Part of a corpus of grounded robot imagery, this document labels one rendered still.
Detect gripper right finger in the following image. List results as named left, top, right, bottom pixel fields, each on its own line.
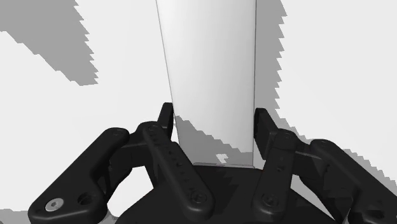
left=251, top=107, right=397, bottom=224

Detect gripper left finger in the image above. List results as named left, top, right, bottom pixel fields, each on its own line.
left=27, top=102, right=216, bottom=224

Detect white tall box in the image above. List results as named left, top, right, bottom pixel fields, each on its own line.
left=155, top=0, right=257, bottom=169

